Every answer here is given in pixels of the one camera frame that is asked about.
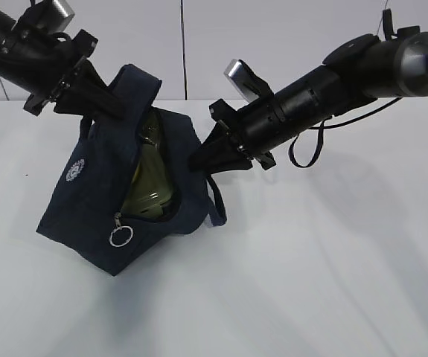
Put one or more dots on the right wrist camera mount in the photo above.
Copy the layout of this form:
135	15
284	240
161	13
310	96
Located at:
250	86

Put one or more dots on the dark navy fabric lunch bag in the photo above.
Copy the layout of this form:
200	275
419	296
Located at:
84	213

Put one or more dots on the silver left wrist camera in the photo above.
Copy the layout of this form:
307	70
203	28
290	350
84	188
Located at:
51	16

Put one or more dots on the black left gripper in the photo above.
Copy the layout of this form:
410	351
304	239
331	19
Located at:
69	80

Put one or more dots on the glass container with green lid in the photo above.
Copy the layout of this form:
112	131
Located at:
151	191

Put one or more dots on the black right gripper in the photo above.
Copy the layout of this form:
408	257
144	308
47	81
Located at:
241	136

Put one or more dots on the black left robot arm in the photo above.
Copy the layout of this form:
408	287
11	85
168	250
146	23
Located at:
37	55

